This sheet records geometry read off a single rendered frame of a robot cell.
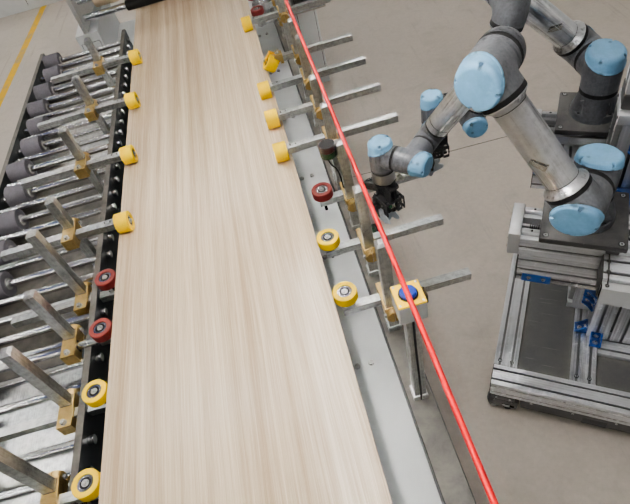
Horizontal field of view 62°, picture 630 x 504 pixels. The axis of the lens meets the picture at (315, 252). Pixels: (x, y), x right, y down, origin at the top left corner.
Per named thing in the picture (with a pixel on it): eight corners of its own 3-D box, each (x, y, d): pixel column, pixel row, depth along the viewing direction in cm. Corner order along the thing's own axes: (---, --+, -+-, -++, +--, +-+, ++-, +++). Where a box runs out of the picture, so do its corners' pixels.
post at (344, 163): (361, 229, 218) (343, 135, 182) (363, 235, 215) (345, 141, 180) (353, 231, 218) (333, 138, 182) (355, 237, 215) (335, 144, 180)
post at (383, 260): (398, 326, 184) (384, 235, 148) (401, 335, 182) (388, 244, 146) (388, 329, 184) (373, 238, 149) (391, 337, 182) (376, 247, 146)
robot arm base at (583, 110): (618, 99, 180) (625, 73, 173) (617, 126, 172) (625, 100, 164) (570, 97, 186) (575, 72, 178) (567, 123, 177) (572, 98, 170)
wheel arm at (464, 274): (467, 273, 176) (467, 265, 173) (471, 281, 174) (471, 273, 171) (342, 309, 177) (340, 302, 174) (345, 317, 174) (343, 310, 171)
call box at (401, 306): (419, 297, 131) (417, 278, 126) (428, 319, 127) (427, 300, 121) (392, 305, 131) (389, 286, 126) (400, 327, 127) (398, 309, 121)
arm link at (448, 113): (510, -3, 124) (416, 122, 167) (493, 20, 118) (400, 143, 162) (550, 27, 124) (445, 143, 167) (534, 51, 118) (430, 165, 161)
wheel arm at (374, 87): (379, 87, 233) (378, 80, 231) (381, 91, 231) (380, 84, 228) (271, 119, 234) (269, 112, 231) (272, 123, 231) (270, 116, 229)
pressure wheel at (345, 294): (344, 297, 179) (339, 277, 170) (365, 305, 175) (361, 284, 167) (333, 315, 175) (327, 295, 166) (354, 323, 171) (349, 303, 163)
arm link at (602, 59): (590, 100, 168) (598, 61, 158) (570, 79, 177) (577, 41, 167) (627, 90, 167) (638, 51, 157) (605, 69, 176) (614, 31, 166)
